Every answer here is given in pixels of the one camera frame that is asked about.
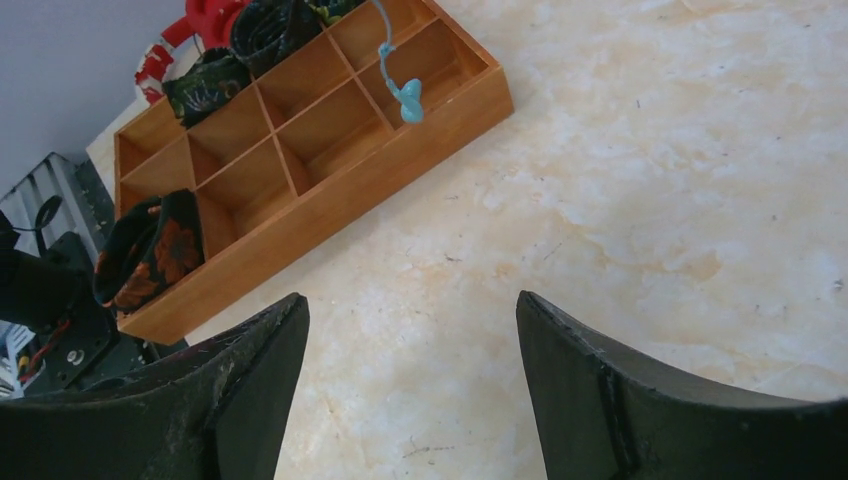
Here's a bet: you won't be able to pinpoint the black orange rolled item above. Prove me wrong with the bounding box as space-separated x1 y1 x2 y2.
92 189 205 316

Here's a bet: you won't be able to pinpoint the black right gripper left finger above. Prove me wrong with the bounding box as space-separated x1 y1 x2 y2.
1 293 310 479

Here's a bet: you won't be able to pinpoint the dark rolled item middle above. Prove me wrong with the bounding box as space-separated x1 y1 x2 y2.
230 0 322 78

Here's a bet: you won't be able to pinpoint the red and white headphones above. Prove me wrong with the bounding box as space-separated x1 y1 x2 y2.
134 0 249 105

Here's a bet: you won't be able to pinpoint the dark green rolled item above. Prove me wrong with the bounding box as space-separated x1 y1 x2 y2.
163 48 252 129

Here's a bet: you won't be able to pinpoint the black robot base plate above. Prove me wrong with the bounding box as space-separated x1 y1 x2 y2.
0 153 190 399

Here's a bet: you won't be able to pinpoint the teal cat-ear headphones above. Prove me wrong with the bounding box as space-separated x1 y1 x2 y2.
371 0 424 124

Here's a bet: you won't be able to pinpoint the wooden compartment tray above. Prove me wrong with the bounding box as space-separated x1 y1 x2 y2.
114 1 514 344

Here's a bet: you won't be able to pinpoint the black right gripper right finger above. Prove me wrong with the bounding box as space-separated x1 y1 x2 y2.
516 291 847 479

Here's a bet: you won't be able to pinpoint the black yellow rolled item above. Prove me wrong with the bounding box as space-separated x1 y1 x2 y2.
307 0 363 26

